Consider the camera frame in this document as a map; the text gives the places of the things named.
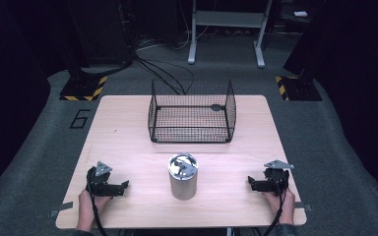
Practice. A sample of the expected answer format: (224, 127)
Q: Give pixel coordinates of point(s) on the person's left hand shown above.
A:
(87, 205)

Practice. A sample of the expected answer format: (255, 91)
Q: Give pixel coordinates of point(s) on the white metal stand frame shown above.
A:
(229, 19)

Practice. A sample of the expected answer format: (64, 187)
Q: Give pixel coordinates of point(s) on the grey tape strip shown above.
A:
(62, 208)
(303, 206)

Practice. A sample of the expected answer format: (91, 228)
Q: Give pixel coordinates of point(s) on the black base with hazard stripes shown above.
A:
(82, 90)
(300, 89)

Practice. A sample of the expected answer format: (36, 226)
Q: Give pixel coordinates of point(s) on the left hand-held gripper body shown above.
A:
(99, 185)

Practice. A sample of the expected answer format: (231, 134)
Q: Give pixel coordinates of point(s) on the dark equipment cabinet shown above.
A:
(100, 32)

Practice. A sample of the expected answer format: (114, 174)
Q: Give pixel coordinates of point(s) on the small white box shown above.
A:
(300, 13)

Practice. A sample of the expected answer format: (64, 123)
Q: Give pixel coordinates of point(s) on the silver metal canister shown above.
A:
(183, 182)

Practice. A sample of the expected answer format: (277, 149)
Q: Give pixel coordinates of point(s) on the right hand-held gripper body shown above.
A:
(275, 180)

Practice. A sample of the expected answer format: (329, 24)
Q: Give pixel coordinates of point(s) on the person's right hand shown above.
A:
(287, 205)

